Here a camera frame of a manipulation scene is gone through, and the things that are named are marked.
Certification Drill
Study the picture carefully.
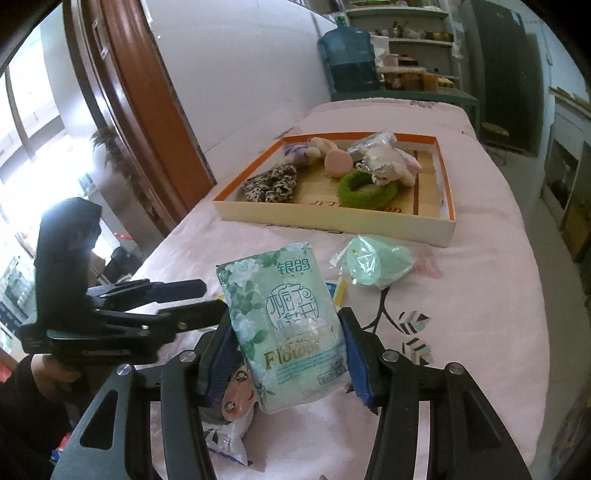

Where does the dark tall cabinet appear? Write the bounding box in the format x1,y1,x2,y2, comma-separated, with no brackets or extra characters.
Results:
462,0,550,153

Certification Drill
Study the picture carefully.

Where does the white cabinet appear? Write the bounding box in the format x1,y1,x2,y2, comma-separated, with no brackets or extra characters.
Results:
540,85,591,264

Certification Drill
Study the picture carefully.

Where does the person's left forearm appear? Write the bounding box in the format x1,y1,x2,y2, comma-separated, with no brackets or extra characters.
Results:
0,355,75,480

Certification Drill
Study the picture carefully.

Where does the dried plant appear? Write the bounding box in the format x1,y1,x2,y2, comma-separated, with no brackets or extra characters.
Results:
90,127,139,185

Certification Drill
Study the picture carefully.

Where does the mint green face mask packet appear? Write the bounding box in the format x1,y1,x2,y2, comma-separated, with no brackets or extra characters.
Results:
329,234,416,291

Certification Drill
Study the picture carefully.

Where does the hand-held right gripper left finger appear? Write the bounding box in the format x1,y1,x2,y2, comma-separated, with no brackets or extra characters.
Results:
48,314,241,480

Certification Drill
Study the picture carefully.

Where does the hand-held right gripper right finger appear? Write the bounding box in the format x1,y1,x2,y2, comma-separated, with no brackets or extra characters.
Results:
337,307,534,480

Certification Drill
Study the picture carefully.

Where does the green wooden bed frame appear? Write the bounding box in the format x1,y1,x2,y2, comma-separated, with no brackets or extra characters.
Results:
330,90,481,134

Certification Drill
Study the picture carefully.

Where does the pink round puff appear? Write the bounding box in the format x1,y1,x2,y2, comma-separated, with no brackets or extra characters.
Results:
324,150,354,179

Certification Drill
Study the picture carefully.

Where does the beige plush toy purple clothing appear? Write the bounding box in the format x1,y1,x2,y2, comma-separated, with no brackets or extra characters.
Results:
283,136,339,168

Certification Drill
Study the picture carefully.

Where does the green plush ring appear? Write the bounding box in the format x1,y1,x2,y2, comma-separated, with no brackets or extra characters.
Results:
336,168,399,208

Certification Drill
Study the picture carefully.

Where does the leopard print scrunchie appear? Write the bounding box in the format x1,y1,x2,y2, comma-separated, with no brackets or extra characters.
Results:
242,165,300,204

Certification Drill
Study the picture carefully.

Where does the silver foil packet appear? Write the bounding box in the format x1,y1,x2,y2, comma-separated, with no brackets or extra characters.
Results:
348,131,398,182

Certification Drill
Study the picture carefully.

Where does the beige plush rabbit pink cap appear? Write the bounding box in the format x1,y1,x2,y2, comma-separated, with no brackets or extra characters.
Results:
362,144,424,186

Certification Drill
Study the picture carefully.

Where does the green floral tissue pack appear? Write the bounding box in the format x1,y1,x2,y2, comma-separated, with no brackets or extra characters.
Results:
216,244,351,414

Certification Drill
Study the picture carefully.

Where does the brown wooden door frame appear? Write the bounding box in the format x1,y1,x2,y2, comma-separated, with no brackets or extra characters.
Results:
62,0,218,241

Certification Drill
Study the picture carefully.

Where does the cardboard box orange rim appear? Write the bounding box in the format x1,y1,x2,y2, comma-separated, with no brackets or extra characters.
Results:
211,132,458,249

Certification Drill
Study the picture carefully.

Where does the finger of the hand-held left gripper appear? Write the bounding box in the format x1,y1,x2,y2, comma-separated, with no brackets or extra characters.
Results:
98,299,227,343
89,278,208,310

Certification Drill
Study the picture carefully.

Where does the yellow packet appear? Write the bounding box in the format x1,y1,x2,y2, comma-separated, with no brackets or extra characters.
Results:
323,281,348,309

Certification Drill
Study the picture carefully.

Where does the cartoon printed blue packet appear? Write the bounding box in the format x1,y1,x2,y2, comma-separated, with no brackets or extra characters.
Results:
203,364,260,467

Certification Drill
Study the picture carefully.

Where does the blue water jug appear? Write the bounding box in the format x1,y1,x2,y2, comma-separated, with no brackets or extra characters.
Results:
317,27,382,95

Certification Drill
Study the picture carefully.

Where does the person's left hand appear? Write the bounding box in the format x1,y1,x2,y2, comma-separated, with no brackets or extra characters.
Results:
31,354,94,401

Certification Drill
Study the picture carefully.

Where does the green storage shelf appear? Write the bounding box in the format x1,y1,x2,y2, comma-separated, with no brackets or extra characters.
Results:
344,0,465,93

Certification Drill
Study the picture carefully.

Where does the round stool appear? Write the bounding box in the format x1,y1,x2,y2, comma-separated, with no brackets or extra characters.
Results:
480,122,509,148

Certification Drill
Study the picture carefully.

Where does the pink floral bed sheet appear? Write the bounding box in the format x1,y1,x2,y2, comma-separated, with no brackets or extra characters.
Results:
139,98,555,480

